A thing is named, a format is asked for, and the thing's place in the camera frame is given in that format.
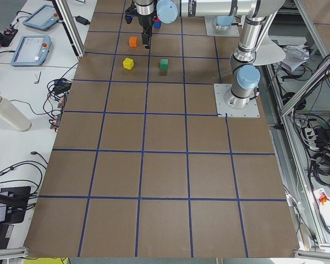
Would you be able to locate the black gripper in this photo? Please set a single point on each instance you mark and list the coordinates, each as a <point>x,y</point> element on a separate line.
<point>145,21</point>

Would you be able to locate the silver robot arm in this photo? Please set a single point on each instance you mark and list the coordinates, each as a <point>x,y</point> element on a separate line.
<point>258,19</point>

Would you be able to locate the blue wooden block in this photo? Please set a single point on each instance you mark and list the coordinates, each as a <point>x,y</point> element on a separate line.
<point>157,24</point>

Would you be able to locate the orange wooden block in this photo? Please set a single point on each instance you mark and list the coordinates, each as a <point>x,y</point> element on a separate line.
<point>133,41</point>

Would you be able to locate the green wooden block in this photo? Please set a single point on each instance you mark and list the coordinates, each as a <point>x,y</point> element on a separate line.
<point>164,64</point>

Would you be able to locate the yellow wooden block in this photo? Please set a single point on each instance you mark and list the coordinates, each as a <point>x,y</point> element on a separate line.
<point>128,63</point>

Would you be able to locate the black power adapter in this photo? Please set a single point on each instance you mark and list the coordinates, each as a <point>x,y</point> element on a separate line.
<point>82,20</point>

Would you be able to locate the far teach pendant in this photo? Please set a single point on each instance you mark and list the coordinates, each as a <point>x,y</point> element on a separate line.
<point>43,18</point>

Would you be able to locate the teach pendant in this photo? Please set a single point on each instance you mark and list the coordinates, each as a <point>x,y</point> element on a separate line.
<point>31,51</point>
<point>43,18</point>

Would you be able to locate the near teach pendant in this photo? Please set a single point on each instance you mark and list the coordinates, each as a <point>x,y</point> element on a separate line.
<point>31,51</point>

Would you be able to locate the hex key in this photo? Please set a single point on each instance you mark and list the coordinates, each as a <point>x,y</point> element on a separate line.
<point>37,77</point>

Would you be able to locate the white chair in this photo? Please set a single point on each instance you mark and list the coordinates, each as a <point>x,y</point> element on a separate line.
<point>268,53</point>

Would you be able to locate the white water bottle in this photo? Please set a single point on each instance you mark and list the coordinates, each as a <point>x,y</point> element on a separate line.
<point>13,116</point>

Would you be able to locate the aluminium frame post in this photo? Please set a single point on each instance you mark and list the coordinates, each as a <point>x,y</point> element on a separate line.
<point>65,15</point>

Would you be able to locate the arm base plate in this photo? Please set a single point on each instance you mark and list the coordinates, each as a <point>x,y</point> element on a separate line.
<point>229,106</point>
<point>222,27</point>

